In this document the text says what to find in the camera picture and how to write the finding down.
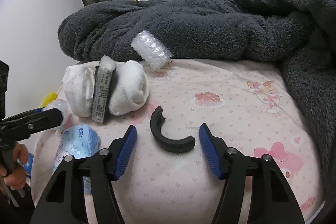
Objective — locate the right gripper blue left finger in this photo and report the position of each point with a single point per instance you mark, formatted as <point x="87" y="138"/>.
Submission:
<point x="123" y="148"/>

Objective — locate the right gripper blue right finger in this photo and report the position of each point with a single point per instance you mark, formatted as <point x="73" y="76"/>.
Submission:
<point x="211" y="146"/>

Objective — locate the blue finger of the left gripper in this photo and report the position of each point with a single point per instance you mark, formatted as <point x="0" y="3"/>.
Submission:
<point x="32" y="121"/>

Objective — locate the black curved plastic piece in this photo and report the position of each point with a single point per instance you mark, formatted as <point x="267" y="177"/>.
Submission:
<point x="170" y="145"/>

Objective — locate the blue tissue packet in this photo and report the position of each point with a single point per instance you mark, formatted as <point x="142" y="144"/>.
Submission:
<point x="79" y="141"/>

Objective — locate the white sock pair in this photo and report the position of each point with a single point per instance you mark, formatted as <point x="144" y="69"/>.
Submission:
<point x="108" y="88"/>

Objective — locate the bubble wrap roll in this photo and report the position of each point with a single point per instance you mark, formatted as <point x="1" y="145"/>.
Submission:
<point x="151" y="49"/>

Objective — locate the person's left hand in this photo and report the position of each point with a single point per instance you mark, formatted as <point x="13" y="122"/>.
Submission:
<point x="17" y="179"/>

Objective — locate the yellow plastic bag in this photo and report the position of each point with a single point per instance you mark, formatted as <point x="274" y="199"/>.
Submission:
<point x="49" y="98"/>

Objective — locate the pink cartoon print blanket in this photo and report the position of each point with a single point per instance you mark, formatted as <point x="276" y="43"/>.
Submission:
<point x="244" y="103"/>

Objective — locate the dark grey fleece blanket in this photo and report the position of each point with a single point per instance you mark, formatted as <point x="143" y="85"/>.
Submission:
<point x="297" y="35"/>

